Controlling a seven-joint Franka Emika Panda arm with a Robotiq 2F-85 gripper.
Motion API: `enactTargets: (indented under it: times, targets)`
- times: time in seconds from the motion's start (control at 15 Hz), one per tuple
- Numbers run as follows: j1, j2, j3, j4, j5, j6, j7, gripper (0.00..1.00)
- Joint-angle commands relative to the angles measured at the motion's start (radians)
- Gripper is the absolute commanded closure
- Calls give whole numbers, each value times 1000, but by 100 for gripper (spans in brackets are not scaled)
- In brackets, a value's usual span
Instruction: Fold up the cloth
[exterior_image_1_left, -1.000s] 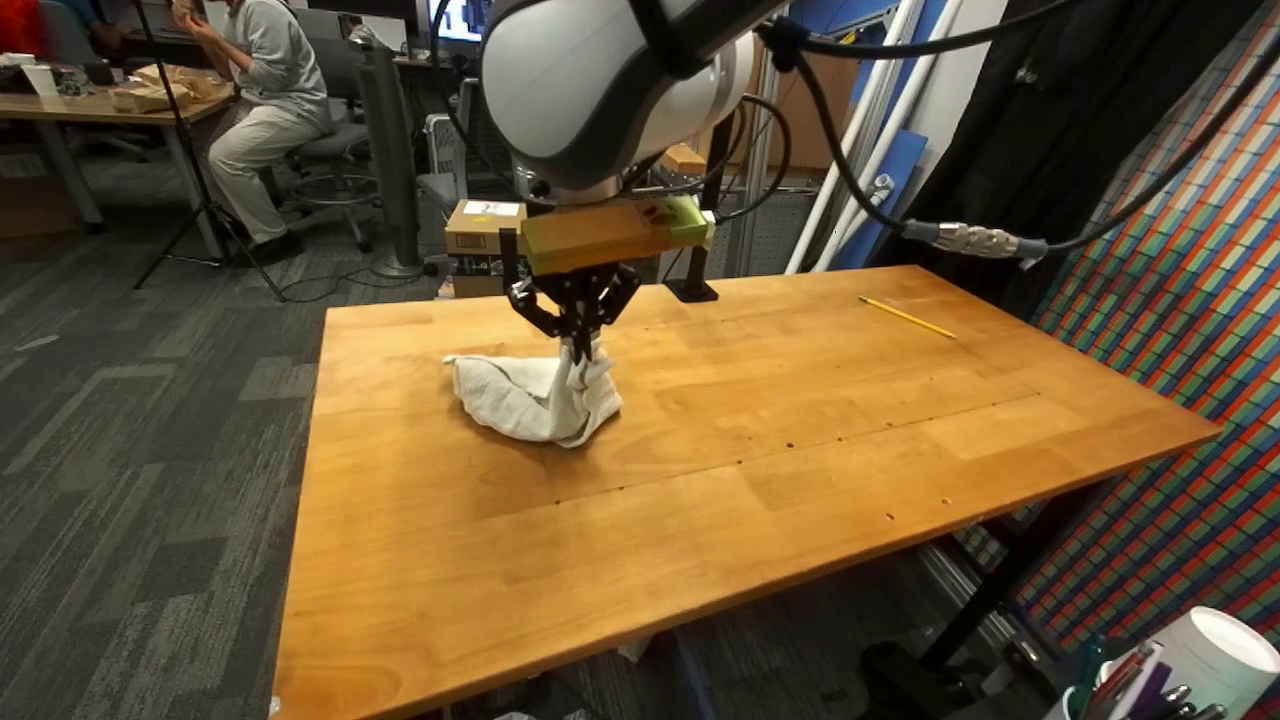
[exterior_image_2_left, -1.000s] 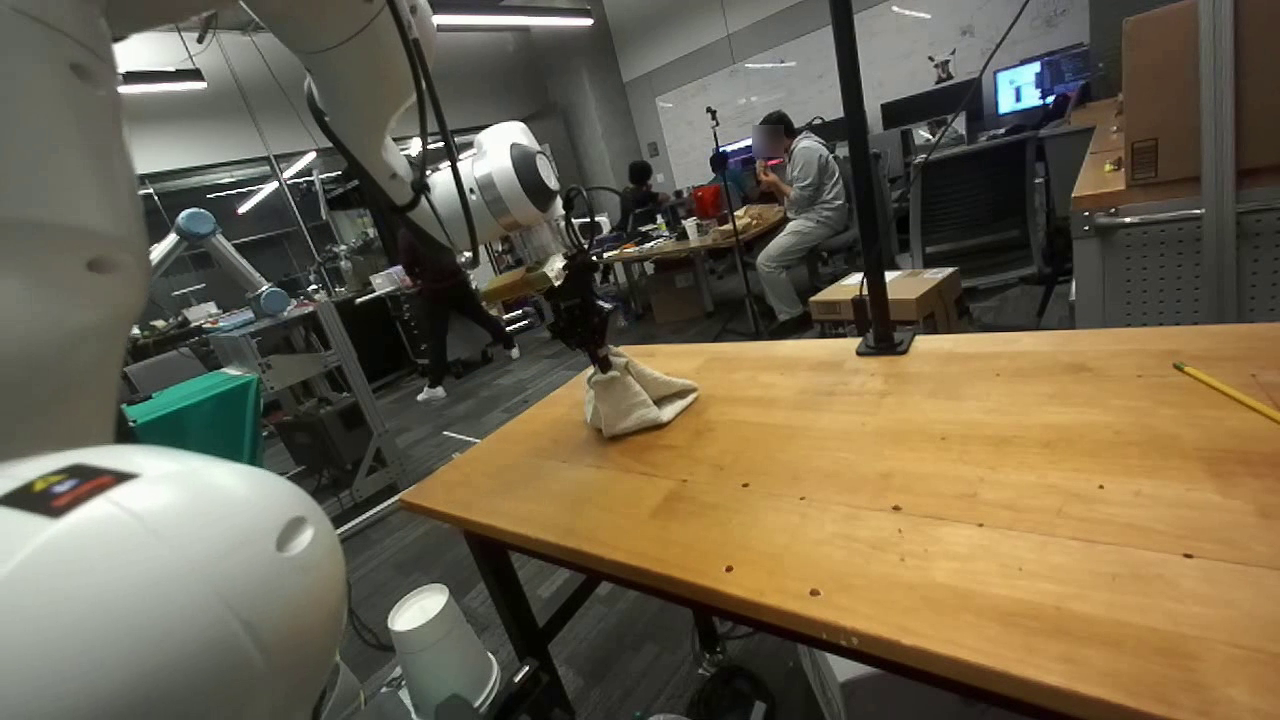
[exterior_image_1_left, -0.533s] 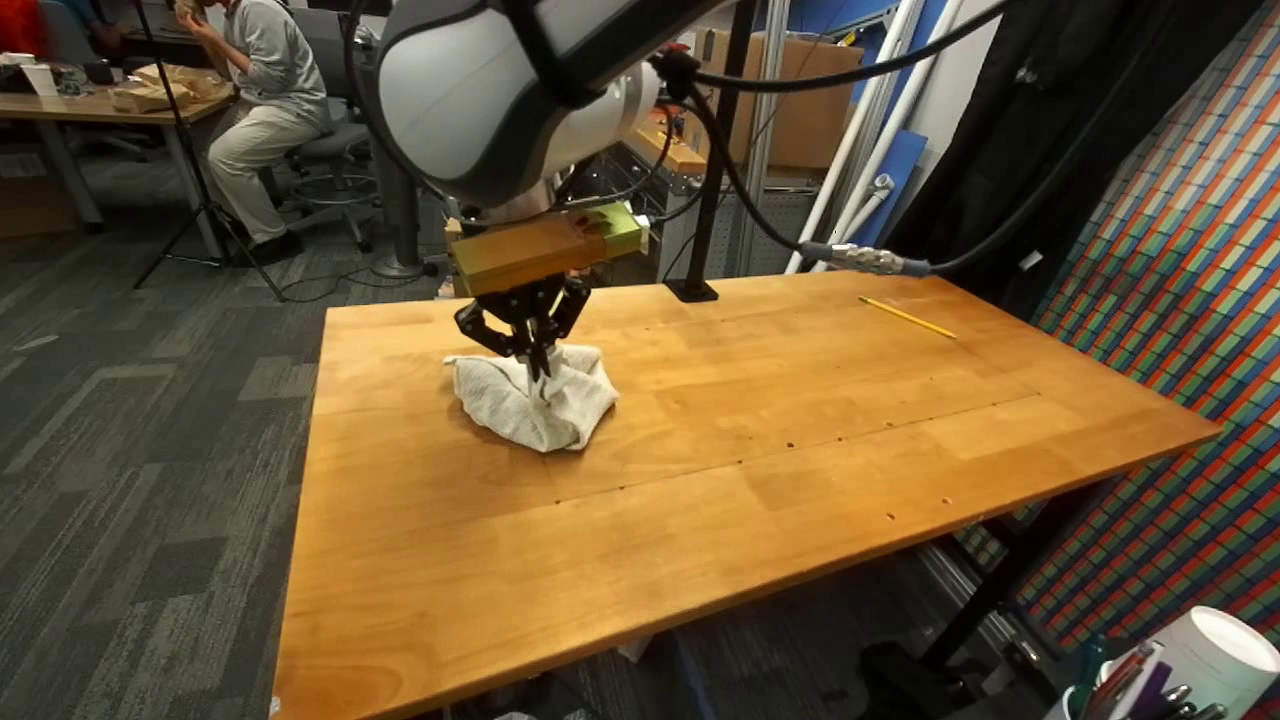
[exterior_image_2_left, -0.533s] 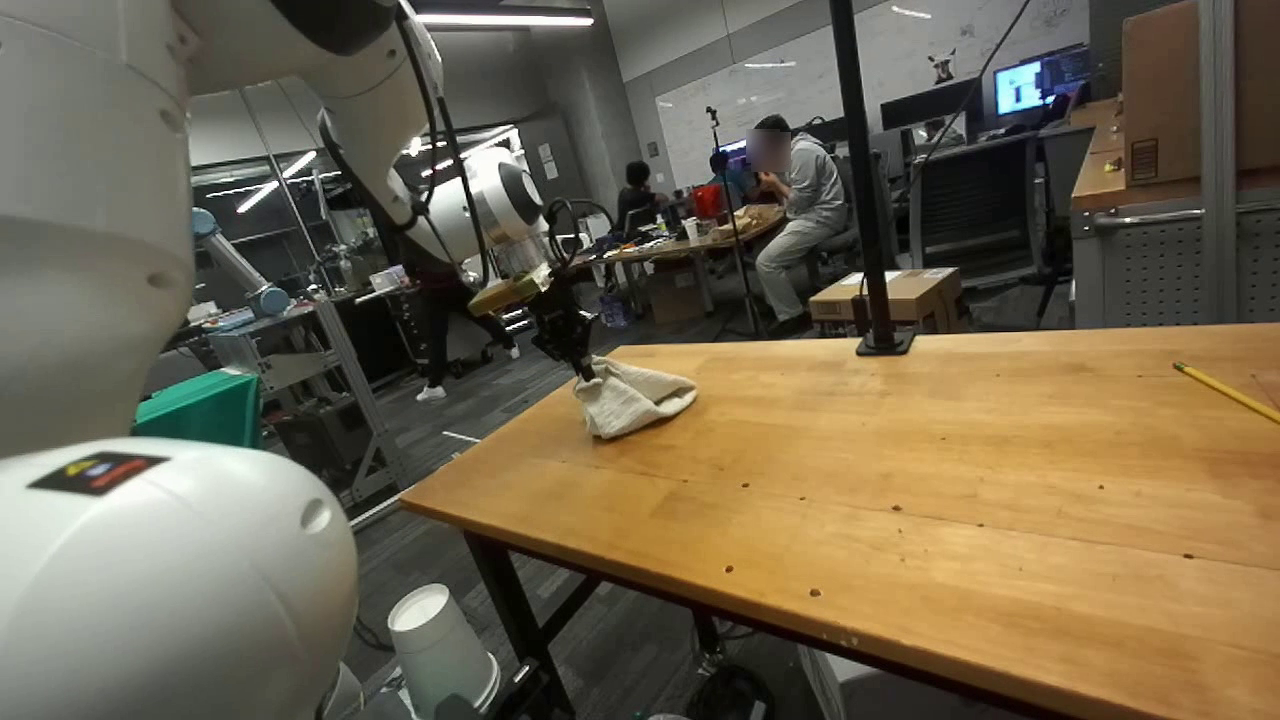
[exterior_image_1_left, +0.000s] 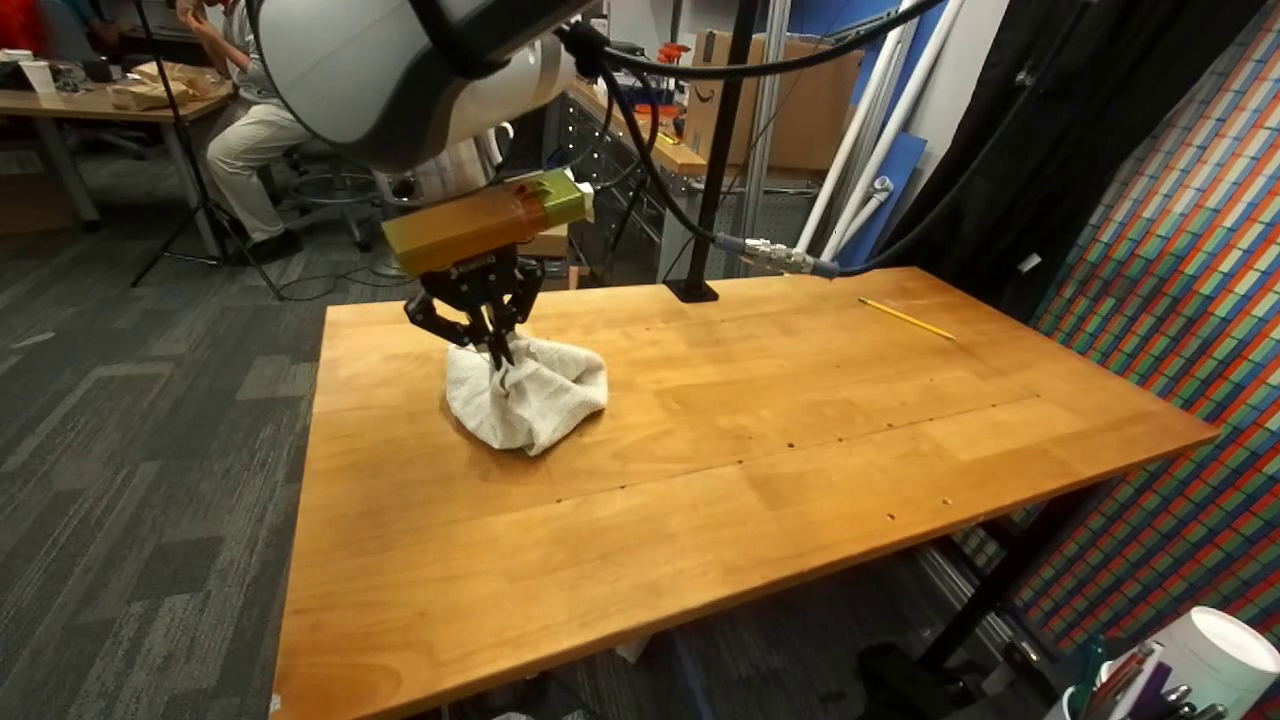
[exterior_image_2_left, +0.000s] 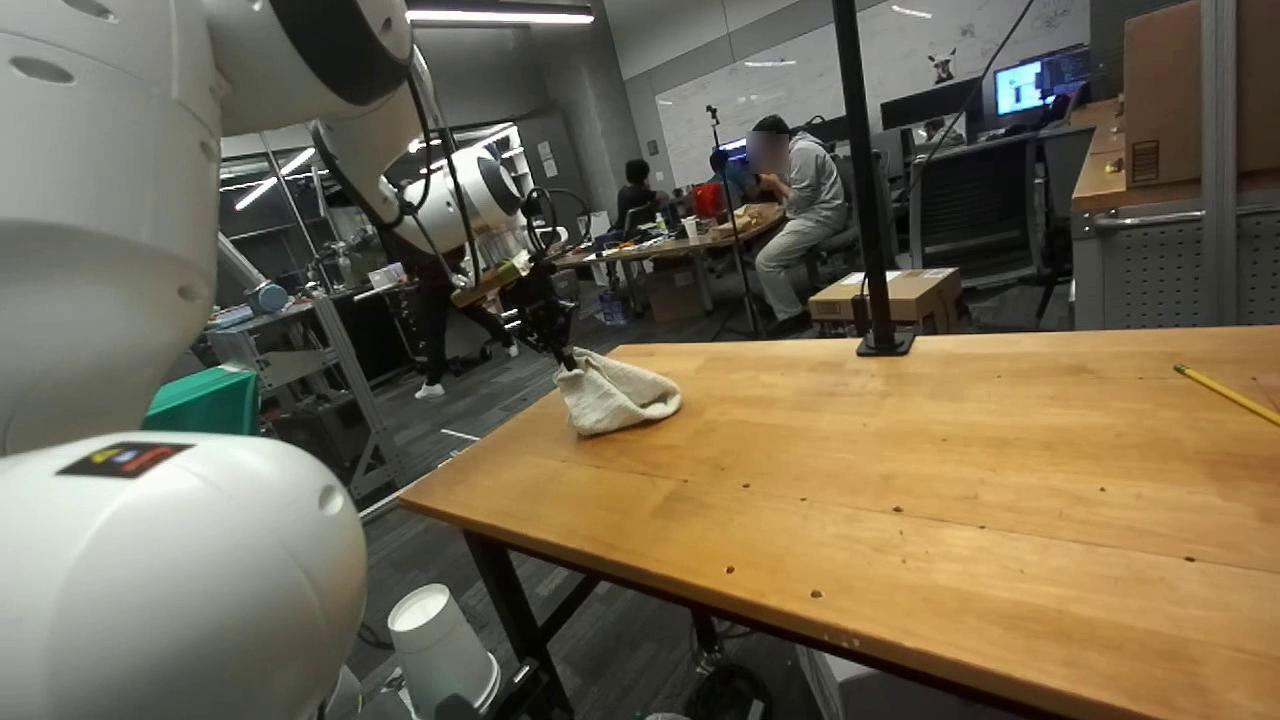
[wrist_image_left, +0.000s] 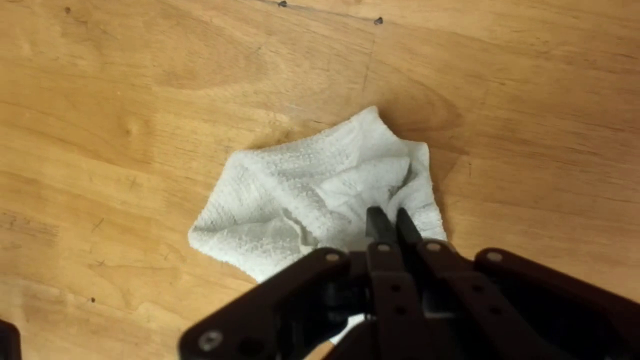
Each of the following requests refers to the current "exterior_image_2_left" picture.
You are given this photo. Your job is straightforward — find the white paper cup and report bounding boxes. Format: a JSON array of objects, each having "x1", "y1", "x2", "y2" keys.
[{"x1": 385, "y1": 579, "x2": 502, "y2": 718}]

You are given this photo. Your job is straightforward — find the grey metal post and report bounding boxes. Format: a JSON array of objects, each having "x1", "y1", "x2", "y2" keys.
[{"x1": 1195, "y1": 0, "x2": 1242, "y2": 324}]

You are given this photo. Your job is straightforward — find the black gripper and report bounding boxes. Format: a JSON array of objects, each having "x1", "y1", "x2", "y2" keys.
[{"x1": 510, "y1": 257, "x2": 583, "y2": 371}]

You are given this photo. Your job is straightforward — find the wooden green wrist camera block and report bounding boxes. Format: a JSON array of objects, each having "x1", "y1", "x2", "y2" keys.
[{"x1": 452, "y1": 257, "x2": 530, "y2": 312}]

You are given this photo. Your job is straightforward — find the workbench with drawers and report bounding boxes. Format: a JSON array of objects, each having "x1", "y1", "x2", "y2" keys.
[{"x1": 1065, "y1": 96, "x2": 1280, "y2": 333}]

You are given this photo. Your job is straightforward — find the standing person in dark red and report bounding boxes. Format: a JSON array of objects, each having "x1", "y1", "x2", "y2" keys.
[{"x1": 394, "y1": 246, "x2": 529, "y2": 410}]

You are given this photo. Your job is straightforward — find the seated person in grey shirt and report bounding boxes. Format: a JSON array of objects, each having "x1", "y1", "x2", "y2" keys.
[{"x1": 748, "y1": 111, "x2": 854, "y2": 338}]

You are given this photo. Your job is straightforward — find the large cardboard box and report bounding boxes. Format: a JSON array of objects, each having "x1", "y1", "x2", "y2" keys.
[{"x1": 1114, "y1": 0, "x2": 1280, "y2": 189}]

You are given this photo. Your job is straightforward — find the black camera stand pole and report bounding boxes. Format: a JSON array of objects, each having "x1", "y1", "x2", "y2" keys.
[{"x1": 823, "y1": 0, "x2": 920, "y2": 362}]

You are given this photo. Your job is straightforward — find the yellow pencil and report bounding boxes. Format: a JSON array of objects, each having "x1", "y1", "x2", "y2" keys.
[{"x1": 1170, "y1": 358, "x2": 1280, "y2": 427}]

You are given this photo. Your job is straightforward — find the red bag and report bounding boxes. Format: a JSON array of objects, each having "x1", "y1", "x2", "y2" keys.
[{"x1": 688, "y1": 179, "x2": 732, "y2": 224}]

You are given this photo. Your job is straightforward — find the green cloth cover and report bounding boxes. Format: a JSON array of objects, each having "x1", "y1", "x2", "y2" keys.
[{"x1": 140, "y1": 366, "x2": 262, "y2": 436}]

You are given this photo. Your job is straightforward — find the computer monitor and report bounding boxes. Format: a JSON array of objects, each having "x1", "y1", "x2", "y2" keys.
[{"x1": 983, "y1": 54, "x2": 1091, "y2": 129}]

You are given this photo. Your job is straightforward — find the short ceiling light strip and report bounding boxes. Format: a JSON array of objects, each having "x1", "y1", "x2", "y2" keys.
[{"x1": 405, "y1": 3, "x2": 601, "y2": 32}]

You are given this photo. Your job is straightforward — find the cardboard box on stool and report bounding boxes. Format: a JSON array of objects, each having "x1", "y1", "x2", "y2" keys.
[{"x1": 807, "y1": 266, "x2": 968, "y2": 338}]

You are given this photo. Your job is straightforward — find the seated person in black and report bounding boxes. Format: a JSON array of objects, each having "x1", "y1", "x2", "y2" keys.
[{"x1": 608, "y1": 156, "x2": 673, "y2": 241}]

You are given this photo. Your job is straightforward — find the round wooden table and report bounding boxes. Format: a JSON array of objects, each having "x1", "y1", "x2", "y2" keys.
[{"x1": 551, "y1": 195, "x2": 793, "y2": 275}]

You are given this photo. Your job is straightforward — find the white cloth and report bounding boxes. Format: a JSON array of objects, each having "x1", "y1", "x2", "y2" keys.
[{"x1": 551, "y1": 344, "x2": 688, "y2": 442}]

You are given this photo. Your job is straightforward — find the grey metal shelf rack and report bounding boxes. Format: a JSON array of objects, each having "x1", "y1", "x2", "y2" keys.
[{"x1": 217, "y1": 286, "x2": 405, "y2": 504}]

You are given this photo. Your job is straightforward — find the black table leg frame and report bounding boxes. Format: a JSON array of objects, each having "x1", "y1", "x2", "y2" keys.
[{"x1": 457, "y1": 533, "x2": 753, "y2": 720}]

